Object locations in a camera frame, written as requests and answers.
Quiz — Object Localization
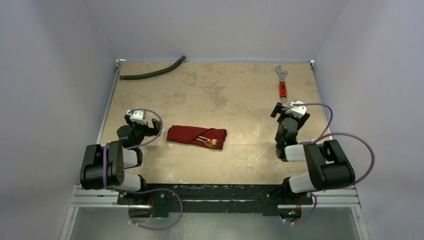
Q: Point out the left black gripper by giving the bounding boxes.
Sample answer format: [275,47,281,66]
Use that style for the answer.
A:
[124,115,160,149]

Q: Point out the dark red cloth napkin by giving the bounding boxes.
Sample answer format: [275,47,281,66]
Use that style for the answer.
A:
[166,125,228,150]

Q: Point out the gold fork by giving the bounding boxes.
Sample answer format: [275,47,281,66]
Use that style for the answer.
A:
[195,135,224,148]

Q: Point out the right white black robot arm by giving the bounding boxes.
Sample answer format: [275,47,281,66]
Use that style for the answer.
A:
[270,102,356,204]

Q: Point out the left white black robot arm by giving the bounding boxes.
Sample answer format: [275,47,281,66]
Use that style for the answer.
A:
[79,110,163,205]

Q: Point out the black foam tube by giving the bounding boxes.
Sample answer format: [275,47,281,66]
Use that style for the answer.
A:
[119,55,186,81]

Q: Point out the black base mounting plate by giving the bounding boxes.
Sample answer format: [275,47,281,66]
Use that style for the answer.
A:
[117,183,313,218]

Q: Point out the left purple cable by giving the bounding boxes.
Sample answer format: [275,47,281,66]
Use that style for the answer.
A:
[102,108,184,232]

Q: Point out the adjustable wrench red handle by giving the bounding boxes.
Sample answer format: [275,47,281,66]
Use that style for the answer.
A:
[275,65,288,103]

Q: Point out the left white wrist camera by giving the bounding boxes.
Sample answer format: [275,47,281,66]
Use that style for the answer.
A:
[127,110,147,125]

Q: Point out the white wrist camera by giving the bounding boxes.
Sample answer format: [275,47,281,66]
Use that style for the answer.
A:
[127,110,147,125]
[285,101,307,119]

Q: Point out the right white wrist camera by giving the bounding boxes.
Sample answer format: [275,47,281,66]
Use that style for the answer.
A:
[285,101,307,119]

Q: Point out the aluminium rail frame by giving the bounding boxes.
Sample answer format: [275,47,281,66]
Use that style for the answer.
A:
[60,61,369,240]

